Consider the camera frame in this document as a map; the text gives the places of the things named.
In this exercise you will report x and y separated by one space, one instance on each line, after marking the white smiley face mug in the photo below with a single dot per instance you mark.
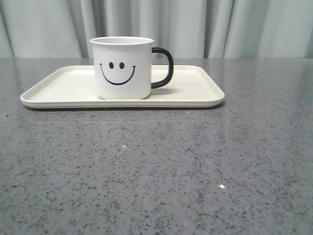
123 66

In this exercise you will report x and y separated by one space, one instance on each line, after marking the pale green pleated curtain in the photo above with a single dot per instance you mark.
187 28

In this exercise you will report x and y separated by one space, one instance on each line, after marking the cream rectangular plastic tray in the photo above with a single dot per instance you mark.
75 87

